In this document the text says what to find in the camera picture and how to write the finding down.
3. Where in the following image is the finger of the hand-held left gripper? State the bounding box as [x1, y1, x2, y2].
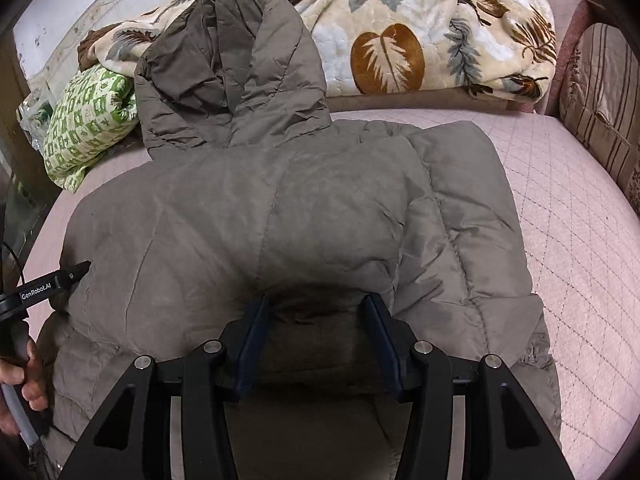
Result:
[58, 260, 93, 283]

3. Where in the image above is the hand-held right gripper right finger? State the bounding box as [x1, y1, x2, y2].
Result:
[361, 292, 576, 480]

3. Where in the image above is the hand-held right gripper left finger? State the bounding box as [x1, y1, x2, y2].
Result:
[57, 294, 273, 480]

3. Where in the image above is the grey-brown hooded puffer jacket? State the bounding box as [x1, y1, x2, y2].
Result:
[37, 0, 563, 480]

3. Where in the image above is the person's left hand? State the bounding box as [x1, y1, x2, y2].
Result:
[0, 336, 51, 437]

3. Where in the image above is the wooden door with glass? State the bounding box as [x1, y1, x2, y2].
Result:
[0, 35, 57, 261]

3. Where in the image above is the green checked quilt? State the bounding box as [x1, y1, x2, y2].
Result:
[42, 65, 140, 192]

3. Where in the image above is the printed plastic bag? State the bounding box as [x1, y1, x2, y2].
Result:
[17, 87, 56, 151]

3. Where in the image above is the pink sofa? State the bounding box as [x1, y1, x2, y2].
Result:
[22, 0, 640, 480]

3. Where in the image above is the leaf print blanket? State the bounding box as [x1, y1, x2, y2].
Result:
[77, 0, 558, 98]

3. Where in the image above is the striped cushion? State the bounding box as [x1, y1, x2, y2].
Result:
[557, 22, 640, 201]

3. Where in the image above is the black cable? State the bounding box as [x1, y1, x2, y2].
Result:
[0, 241, 27, 291]

